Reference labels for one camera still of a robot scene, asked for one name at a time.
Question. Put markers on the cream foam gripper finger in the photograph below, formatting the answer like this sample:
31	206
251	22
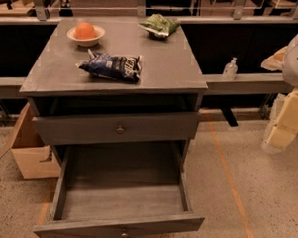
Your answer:
282	128

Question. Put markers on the green jalapeno chip bag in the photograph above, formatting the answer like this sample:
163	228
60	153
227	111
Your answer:
159	26

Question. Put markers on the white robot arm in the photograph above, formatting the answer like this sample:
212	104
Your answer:
285	60

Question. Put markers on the blue chip bag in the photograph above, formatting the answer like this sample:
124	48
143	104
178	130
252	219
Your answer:
119	68

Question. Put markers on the clear hand sanitizer bottle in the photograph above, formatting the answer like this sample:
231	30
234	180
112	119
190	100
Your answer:
230	70

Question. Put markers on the grey wooden cabinet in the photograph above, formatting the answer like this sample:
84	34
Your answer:
170	81

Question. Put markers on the grey open lower drawer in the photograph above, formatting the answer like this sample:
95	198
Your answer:
120	190

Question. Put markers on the white ceramic bowl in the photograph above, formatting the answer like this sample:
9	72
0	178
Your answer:
89	42

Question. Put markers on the orange fruit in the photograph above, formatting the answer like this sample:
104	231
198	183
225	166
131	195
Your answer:
84	31

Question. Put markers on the grey upper drawer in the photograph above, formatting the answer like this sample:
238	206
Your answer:
84	129

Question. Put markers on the brown cardboard box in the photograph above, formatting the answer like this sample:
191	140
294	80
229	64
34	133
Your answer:
33	158

